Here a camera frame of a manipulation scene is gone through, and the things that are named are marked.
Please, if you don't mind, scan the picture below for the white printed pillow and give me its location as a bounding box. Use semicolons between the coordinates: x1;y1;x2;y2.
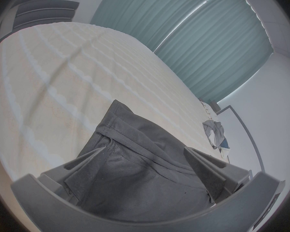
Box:
199;101;219;116

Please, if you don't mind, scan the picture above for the black polo shirt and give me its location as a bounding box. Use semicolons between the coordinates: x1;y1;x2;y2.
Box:
76;99;232;223

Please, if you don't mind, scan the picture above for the black chest of drawers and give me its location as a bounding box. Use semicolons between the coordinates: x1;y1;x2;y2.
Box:
12;0;80;32

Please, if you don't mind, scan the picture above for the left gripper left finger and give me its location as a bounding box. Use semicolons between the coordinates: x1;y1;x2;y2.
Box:
40;147;109;202

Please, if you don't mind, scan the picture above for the blue-green curtain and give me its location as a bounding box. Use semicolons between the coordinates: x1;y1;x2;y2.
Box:
155;0;274;103
89;0;230;53

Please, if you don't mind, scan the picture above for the pile of clothes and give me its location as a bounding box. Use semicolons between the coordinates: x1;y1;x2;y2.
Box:
203;120;231;158

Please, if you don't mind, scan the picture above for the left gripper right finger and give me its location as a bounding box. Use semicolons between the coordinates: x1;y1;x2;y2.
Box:
184;146;250;202

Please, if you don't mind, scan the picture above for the bed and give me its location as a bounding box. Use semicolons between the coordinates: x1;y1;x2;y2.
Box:
0;21;266;202

